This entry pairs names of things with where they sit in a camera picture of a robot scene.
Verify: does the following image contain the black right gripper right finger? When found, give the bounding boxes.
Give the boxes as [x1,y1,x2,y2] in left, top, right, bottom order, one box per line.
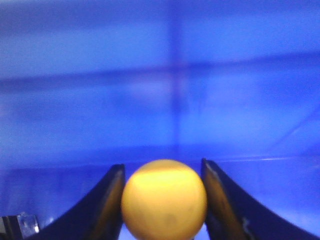
[201,158,318,240]

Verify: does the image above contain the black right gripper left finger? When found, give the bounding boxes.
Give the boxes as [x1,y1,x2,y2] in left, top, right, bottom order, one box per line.
[29,164,125,240]

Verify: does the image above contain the yellow mushroom push button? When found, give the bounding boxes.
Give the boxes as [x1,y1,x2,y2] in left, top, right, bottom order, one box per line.
[121,159,208,240]

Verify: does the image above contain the clear plastic part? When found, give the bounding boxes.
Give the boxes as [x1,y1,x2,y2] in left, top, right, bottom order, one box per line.
[0,212,41,240]

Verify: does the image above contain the blue crate at left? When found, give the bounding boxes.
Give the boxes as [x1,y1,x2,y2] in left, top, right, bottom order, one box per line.
[0,0,320,235]

